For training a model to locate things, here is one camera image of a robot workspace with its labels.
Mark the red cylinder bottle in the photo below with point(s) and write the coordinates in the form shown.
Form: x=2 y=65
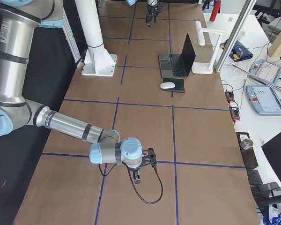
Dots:
x=216 y=8

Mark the space pattern pouch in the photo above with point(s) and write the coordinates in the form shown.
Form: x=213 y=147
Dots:
x=239 y=52

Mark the aluminium frame post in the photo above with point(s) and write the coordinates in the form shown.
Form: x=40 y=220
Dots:
x=245 y=11

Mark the orange black connector box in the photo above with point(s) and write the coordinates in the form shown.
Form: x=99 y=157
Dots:
x=233 y=106

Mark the grey laptop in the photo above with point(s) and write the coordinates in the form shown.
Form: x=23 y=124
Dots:
x=174 y=65

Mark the black mouse pad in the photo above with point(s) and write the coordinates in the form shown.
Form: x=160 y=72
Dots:
x=179 y=85

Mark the white computer mouse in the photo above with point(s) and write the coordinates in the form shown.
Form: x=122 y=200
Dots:
x=167 y=85

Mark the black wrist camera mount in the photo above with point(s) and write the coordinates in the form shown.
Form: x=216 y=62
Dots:
x=148 y=158

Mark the teach pendant tablet near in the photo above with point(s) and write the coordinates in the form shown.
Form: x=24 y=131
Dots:
x=264 y=100

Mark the metal cup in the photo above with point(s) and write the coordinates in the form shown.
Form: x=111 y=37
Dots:
x=246 y=144

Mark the teach pendant tablet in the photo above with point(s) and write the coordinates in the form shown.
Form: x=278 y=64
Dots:
x=266 y=71
x=264 y=100

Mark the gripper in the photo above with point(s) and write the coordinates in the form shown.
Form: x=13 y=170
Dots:
x=134 y=169
x=151 y=11

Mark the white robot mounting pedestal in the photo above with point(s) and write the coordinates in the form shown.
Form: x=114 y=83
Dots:
x=97 y=62

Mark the teach pendant tablet far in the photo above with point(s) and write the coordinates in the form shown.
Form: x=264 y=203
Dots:
x=266 y=71

